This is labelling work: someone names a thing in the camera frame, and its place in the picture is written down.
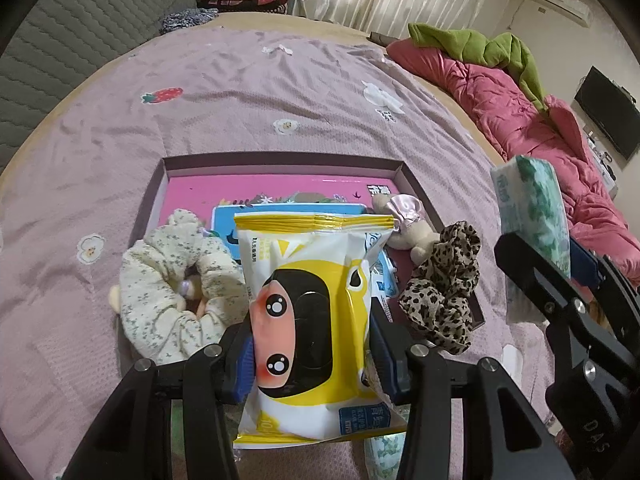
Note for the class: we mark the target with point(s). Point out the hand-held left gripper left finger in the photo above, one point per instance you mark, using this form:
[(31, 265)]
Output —
[(244, 370)]

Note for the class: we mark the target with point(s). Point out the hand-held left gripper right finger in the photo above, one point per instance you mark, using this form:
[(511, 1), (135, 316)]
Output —
[(387, 375)]

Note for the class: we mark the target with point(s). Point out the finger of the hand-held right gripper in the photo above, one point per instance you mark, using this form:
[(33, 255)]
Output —
[(525, 265), (585, 262)]

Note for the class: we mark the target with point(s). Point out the green tissue packet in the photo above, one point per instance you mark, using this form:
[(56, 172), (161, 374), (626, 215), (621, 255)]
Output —
[(535, 205), (385, 455)]

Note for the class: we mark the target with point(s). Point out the leopard print scrunchie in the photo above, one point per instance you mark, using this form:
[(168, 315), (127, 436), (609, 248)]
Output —
[(440, 285)]

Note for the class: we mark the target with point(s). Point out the white and blue packet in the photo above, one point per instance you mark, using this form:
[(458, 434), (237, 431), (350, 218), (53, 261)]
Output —
[(382, 280)]

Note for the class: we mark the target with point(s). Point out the plush bear with purple hat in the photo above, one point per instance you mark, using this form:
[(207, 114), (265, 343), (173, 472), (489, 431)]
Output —
[(189, 287)]

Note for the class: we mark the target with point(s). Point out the plush bear with pink hat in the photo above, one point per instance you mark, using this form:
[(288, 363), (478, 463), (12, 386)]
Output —
[(415, 240)]

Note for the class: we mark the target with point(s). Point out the yellow wet wipes packet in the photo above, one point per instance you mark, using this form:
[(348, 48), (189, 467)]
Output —
[(310, 270)]

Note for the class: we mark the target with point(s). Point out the cream floral scrunchie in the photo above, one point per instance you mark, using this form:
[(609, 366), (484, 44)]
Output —
[(155, 280)]

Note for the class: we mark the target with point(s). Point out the shallow purple cardboard box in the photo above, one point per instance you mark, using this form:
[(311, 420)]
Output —
[(280, 166)]

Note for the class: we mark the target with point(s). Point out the shelf with small clutter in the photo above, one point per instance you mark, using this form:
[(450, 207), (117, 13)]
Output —
[(602, 160)]

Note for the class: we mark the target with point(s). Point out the black television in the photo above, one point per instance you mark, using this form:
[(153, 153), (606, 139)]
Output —
[(607, 110)]

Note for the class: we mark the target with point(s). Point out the pink quilt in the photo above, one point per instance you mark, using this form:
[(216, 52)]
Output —
[(500, 100)]

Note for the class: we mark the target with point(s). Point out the pink and blue book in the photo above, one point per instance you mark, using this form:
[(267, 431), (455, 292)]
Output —
[(225, 192)]

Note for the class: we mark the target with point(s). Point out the green blanket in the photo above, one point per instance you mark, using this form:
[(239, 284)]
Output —
[(450, 40)]

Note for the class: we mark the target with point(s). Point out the white air conditioner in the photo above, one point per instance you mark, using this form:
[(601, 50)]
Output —
[(560, 2)]

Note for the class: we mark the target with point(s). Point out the small dark object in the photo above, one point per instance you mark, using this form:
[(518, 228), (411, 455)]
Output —
[(382, 37)]

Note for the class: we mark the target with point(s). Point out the purple printed bedsheet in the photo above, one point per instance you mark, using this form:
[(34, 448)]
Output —
[(250, 90)]

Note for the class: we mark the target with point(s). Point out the beige mattress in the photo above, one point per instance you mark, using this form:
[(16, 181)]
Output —
[(310, 22)]

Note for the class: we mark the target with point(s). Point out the blue patterned cloth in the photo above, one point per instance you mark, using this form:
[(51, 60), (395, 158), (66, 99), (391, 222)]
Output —
[(187, 21)]

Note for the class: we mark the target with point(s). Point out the grey quilted sofa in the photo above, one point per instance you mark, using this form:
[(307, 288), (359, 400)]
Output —
[(75, 25)]

